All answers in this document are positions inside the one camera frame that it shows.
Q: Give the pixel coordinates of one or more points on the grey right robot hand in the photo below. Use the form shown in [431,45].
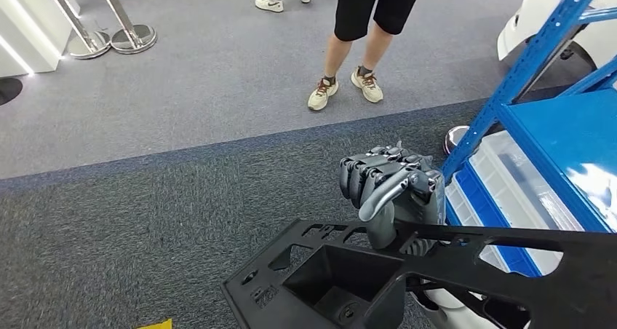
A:
[405,192]

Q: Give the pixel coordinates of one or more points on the black plastic panel part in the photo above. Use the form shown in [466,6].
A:
[337,278]

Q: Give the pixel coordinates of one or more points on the blue metal shelf rack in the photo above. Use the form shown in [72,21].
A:
[569,124]

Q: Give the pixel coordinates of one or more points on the white plastic crate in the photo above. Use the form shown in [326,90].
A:
[460,206]
[520,182]

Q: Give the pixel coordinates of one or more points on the blue plastic crate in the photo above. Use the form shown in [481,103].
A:
[482,206]

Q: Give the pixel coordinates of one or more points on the white car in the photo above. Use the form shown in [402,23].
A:
[530,13]

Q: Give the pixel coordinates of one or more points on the black stanchion stand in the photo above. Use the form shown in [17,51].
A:
[8,90]

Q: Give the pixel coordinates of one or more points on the white display stand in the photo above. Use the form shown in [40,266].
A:
[29,23]

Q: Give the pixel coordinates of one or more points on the chrome stanchion post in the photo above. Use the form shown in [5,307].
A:
[455,139]
[89,44]
[135,37]

